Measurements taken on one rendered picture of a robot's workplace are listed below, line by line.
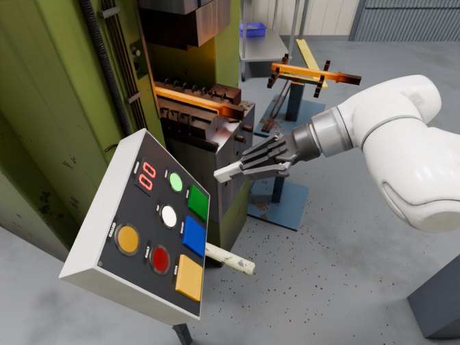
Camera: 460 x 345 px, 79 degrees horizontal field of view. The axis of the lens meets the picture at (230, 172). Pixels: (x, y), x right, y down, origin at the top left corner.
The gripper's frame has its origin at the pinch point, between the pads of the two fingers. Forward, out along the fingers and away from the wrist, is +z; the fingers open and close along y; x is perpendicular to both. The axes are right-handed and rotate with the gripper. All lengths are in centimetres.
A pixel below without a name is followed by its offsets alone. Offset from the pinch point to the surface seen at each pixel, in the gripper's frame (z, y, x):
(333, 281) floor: 4, 22, -127
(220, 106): 9.0, 45.3, -7.7
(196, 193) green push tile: 12.5, 1.7, -4.0
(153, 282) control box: 13.3, -24.4, 3.8
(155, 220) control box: 13.3, -13.1, 6.8
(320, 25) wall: -63, 384, -142
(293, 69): -18, 81, -26
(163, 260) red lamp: 12.9, -19.8, 2.7
